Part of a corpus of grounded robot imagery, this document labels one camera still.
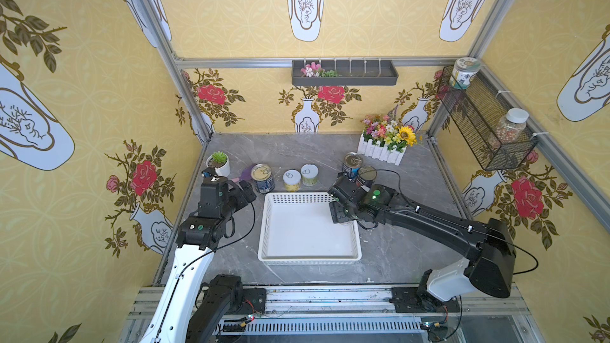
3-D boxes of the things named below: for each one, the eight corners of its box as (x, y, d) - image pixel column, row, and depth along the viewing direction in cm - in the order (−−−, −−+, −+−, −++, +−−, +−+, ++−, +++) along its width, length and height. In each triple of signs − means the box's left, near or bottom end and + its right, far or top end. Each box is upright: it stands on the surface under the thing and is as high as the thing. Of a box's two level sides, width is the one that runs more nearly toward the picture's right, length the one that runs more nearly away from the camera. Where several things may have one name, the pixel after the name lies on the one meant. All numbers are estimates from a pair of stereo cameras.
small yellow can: (283, 191, 101) (282, 184, 97) (284, 176, 106) (283, 169, 102) (301, 191, 101) (300, 184, 97) (301, 176, 106) (301, 169, 102)
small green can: (300, 186, 103) (300, 179, 99) (301, 171, 108) (300, 163, 104) (318, 186, 103) (319, 179, 99) (318, 171, 108) (318, 163, 104)
